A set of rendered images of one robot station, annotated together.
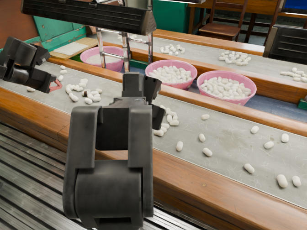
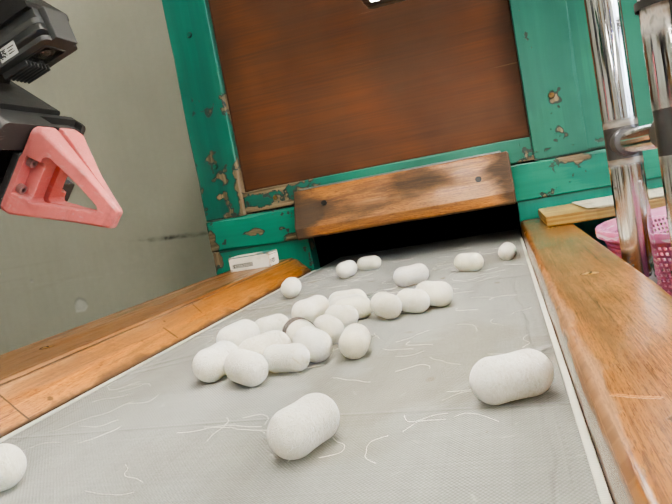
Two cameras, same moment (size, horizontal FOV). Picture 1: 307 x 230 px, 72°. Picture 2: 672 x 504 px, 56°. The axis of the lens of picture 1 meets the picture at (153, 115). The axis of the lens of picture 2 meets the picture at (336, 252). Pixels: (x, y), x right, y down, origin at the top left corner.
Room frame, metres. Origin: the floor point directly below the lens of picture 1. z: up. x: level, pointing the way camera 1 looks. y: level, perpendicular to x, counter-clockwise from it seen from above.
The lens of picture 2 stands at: (0.74, -0.12, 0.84)
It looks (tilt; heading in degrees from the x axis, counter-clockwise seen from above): 5 degrees down; 77
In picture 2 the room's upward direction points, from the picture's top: 10 degrees counter-clockwise
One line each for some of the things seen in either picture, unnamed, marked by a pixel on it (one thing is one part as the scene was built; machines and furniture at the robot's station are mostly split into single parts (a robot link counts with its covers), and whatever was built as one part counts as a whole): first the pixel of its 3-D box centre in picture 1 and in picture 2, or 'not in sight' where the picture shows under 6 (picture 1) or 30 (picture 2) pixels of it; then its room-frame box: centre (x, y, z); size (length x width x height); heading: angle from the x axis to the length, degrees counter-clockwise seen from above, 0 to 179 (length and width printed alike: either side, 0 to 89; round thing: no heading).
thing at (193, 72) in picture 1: (170, 78); not in sight; (0.99, -0.09, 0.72); 0.27 x 0.27 x 0.10
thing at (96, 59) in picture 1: (104, 63); not in sight; (1.20, 0.30, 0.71); 0.22 x 0.22 x 0.06
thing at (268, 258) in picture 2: not in sight; (254, 260); (0.82, 0.75, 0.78); 0.06 x 0.04 x 0.02; 152
